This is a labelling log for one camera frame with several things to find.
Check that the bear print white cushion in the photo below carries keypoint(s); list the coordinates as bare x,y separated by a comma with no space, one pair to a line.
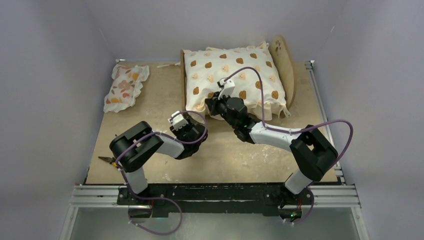
232,76

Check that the floral print small pillow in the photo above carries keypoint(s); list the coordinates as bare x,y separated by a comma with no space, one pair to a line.
127,83

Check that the wooden pet bed frame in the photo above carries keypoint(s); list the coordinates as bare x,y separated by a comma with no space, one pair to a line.
285,66

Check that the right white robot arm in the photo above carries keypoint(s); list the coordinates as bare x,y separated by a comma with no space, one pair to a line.
312,152

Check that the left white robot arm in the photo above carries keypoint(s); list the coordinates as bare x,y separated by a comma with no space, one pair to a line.
133,148

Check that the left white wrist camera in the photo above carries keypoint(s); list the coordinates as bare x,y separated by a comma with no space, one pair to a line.
177,120

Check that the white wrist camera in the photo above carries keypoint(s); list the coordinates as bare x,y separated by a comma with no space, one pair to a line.
226,86
177,120

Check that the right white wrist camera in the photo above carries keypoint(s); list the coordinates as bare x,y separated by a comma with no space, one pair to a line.
226,86

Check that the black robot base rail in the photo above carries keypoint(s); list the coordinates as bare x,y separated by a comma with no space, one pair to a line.
269,199

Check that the yellow handled pliers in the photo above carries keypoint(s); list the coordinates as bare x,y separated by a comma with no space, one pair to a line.
109,160

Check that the aluminium table frame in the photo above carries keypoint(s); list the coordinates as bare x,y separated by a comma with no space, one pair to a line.
338,196

